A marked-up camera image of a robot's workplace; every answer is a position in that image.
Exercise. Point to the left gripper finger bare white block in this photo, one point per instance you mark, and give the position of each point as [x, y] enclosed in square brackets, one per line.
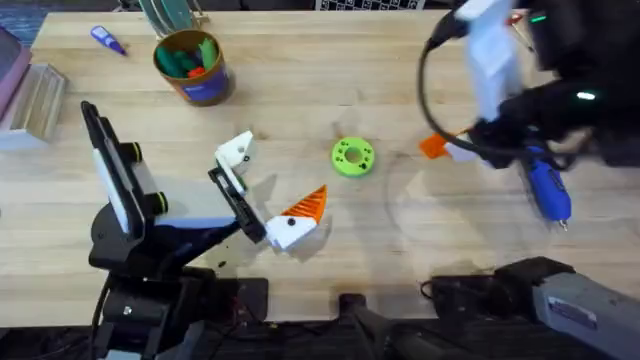
[237, 150]

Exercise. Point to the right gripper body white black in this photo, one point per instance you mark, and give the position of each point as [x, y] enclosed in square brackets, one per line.
[525, 120]

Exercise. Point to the right gripper white orange finger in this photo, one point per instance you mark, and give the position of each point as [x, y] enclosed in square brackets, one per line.
[434, 146]

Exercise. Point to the left gripper white orange finger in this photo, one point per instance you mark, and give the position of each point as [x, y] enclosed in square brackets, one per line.
[295, 230]

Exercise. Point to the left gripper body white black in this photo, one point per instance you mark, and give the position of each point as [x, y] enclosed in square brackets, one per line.
[190, 200]

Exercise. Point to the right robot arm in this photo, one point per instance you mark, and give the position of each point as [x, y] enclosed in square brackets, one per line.
[580, 310]

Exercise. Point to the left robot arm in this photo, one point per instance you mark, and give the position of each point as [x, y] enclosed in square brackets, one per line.
[131, 252]

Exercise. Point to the blue electric screwdriver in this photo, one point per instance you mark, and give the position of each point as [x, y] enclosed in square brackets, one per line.
[547, 187]

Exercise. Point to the right wrist upright plate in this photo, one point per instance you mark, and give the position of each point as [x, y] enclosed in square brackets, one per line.
[492, 60]

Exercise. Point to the brown tub with toys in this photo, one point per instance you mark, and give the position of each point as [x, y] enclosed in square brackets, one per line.
[197, 85]

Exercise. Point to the green disc with holes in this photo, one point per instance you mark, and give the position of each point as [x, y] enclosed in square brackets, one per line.
[352, 167]

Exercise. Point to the left wrist upright black plate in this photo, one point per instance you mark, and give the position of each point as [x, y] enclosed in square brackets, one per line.
[107, 165]

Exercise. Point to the wooden rack with green plates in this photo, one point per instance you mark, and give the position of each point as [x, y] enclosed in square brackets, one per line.
[170, 15]

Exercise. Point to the black white checkered board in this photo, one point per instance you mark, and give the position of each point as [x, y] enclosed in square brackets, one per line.
[370, 4]

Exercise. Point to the clear box with wooden sticks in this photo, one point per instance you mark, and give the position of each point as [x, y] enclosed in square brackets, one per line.
[37, 100]

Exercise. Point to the dark pink box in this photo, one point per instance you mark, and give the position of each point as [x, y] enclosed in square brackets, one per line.
[10, 75]

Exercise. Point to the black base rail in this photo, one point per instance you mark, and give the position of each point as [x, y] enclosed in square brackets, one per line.
[320, 340]

